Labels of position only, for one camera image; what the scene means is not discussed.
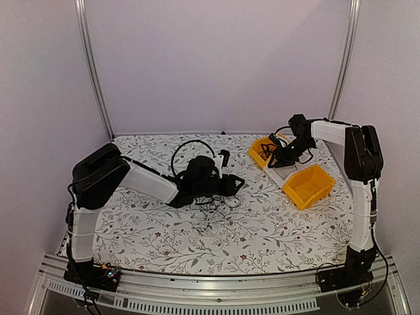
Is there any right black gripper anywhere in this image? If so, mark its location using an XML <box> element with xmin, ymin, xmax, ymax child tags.
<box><xmin>268</xmin><ymin>137</ymin><xmax>315</xmax><ymax>168</ymax></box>

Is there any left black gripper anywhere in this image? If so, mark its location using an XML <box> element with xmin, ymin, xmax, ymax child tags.
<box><xmin>194</xmin><ymin>175</ymin><xmax>245</xmax><ymax>200</ymax></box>

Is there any long thin black cable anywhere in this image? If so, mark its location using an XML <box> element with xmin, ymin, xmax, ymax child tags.
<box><xmin>255</xmin><ymin>139</ymin><xmax>283</xmax><ymax>165</ymax></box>

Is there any remaining thin black cable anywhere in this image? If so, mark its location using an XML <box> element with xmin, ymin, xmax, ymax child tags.
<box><xmin>188</xmin><ymin>193</ymin><xmax>242</xmax><ymax>236</ymax></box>

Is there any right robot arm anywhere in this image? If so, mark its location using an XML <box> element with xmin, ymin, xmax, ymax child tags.
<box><xmin>268</xmin><ymin>114</ymin><xmax>383</xmax><ymax>262</ymax></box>

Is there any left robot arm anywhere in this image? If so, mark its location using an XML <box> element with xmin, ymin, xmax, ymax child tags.
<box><xmin>66</xmin><ymin>143</ymin><xmax>245</xmax><ymax>285</ymax></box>

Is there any far yellow bin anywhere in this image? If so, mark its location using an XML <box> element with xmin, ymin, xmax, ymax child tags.
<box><xmin>248</xmin><ymin>137</ymin><xmax>278</xmax><ymax>169</ymax></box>

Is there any yellow bin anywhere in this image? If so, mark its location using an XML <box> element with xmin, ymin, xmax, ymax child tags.
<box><xmin>282</xmin><ymin>164</ymin><xmax>336</xmax><ymax>210</ymax></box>
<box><xmin>248</xmin><ymin>137</ymin><xmax>278</xmax><ymax>169</ymax></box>

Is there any white translucent bin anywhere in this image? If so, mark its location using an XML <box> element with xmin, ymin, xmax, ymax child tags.
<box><xmin>262</xmin><ymin>161</ymin><xmax>314</xmax><ymax>189</ymax></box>

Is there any floral table mat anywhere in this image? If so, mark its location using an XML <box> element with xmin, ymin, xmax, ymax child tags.
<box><xmin>93</xmin><ymin>135</ymin><xmax>354</xmax><ymax>275</ymax></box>

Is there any near yellow bin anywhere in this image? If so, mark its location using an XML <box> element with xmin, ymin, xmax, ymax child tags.
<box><xmin>282</xmin><ymin>164</ymin><xmax>336</xmax><ymax>210</ymax></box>

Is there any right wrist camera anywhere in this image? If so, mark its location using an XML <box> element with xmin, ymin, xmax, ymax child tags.
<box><xmin>268</xmin><ymin>133</ymin><xmax>290</xmax><ymax>148</ymax></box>

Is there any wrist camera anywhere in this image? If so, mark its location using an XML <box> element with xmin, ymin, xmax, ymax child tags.
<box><xmin>268</xmin><ymin>133</ymin><xmax>290</xmax><ymax>148</ymax></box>
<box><xmin>213</xmin><ymin>150</ymin><xmax>230</xmax><ymax>179</ymax></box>

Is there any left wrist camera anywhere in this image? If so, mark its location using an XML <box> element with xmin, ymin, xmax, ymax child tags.
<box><xmin>213</xmin><ymin>150</ymin><xmax>230</xmax><ymax>179</ymax></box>

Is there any left arm black hose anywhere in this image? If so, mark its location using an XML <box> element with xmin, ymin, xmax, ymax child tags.
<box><xmin>170</xmin><ymin>139</ymin><xmax>217</xmax><ymax>180</ymax></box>

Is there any right aluminium frame post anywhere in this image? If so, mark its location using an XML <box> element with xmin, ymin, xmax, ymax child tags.
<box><xmin>327</xmin><ymin>0</ymin><xmax>360</xmax><ymax>119</ymax></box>

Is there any aluminium frame post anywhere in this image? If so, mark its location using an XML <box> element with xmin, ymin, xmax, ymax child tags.
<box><xmin>327</xmin><ymin>0</ymin><xmax>360</xmax><ymax>119</ymax></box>
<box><xmin>74</xmin><ymin>0</ymin><xmax>115</xmax><ymax>139</ymax></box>

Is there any aluminium front rail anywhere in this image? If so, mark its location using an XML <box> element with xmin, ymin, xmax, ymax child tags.
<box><xmin>28</xmin><ymin>254</ymin><xmax>413</xmax><ymax>314</ymax></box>

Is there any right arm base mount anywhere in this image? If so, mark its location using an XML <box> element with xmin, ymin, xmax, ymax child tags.
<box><xmin>315</xmin><ymin>248</ymin><xmax>376</xmax><ymax>308</ymax></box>

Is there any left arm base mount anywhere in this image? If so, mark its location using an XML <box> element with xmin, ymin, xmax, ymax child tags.
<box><xmin>64</xmin><ymin>243</ymin><xmax>121</xmax><ymax>292</ymax></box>

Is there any left aluminium frame post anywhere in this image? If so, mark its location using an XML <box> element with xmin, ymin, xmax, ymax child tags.
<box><xmin>74</xmin><ymin>0</ymin><xmax>115</xmax><ymax>139</ymax></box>

